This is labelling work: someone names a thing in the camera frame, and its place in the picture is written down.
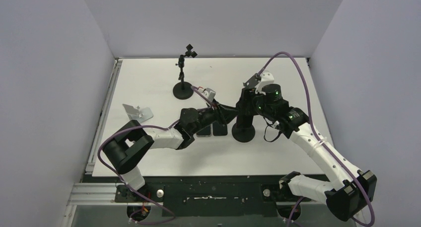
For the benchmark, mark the aluminium rail left edge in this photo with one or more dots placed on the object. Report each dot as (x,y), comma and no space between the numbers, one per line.
(103,116)

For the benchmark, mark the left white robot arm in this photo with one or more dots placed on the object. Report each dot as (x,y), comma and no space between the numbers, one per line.
(128,146)

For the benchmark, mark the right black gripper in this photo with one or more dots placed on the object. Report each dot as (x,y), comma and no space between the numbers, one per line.
(245,101)

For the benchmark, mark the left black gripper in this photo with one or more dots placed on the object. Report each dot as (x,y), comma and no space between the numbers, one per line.
(223,115)

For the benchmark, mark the brown base phone stand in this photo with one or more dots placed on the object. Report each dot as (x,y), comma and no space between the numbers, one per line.
(253,81)

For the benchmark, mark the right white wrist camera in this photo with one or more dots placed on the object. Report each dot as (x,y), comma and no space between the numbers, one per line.
(266,79)

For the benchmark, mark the black phone stand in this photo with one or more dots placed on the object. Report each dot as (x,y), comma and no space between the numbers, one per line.
(182,90)
(243,135)

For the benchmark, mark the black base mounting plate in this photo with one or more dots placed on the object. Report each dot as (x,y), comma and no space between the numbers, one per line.
(219,196)

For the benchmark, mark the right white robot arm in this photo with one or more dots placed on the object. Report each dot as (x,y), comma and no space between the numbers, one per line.
(348,189)

